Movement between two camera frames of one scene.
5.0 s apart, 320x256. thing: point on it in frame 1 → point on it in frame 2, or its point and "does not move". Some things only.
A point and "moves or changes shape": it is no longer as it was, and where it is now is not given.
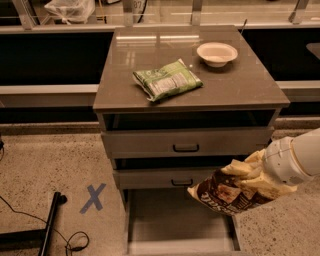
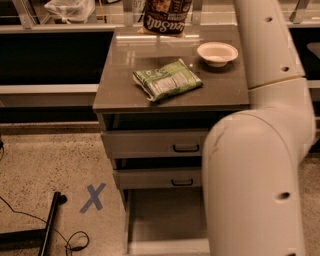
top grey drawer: [185, 142] does not move
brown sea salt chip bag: [225, 194] moves or changes shape
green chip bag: [166, 81] does not move
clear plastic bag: [70, 11] does not move
